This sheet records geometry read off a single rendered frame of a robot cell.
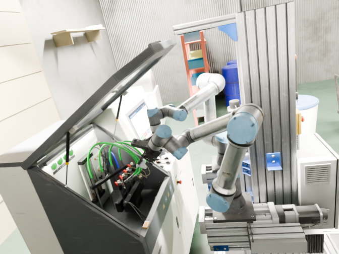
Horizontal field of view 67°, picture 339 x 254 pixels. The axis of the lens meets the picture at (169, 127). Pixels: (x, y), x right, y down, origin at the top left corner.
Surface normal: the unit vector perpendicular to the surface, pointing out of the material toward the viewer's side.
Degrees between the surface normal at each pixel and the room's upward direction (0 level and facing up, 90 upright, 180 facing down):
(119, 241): 90
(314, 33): 90
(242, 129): 83
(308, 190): 90
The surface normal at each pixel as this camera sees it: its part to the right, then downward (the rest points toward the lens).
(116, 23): -0.15, 0.38
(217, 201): -0.51, 0.51
